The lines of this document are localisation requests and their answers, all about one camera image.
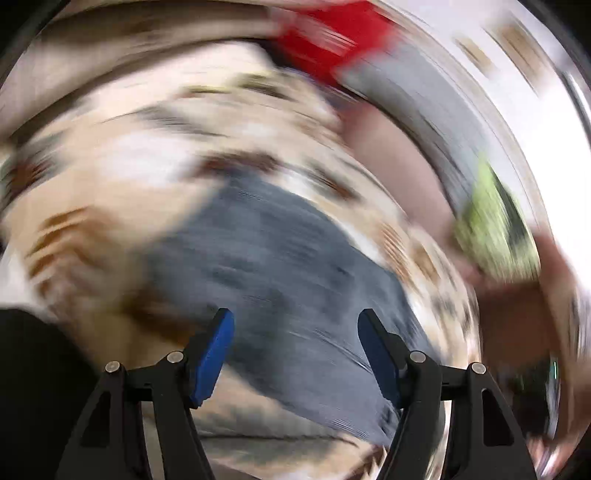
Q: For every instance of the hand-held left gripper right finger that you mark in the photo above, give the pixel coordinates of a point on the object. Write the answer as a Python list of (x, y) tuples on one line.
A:
[(378, 360)]

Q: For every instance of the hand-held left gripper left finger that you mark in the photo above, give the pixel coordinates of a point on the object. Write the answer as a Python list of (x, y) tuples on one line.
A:
[(210, 360)]

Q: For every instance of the blue denim pants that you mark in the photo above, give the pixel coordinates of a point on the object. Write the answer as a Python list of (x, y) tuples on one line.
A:
[(286, 258)]

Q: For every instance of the pink beige blanket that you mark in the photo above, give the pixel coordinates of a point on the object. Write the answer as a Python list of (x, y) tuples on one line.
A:
[(561, 277)]

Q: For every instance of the green patterned cloth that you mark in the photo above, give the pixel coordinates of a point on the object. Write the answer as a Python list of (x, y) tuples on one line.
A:
[(489, 221)]

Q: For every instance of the pink bolster cushion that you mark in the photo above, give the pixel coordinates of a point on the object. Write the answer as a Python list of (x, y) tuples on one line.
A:
[(397, 157)]

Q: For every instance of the leaf print blanket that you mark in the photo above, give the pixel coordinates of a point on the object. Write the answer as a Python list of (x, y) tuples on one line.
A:
[(138, 157)]

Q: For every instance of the grey quilted pillow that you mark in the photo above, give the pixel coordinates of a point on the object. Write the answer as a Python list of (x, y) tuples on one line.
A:
[(415, 92)]

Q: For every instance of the red paper bag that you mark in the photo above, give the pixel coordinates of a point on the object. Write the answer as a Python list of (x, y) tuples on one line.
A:
[(332, 37)]

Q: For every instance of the striped floral fabric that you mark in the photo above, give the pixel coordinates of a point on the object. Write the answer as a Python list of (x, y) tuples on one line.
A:
[(138, 23)]

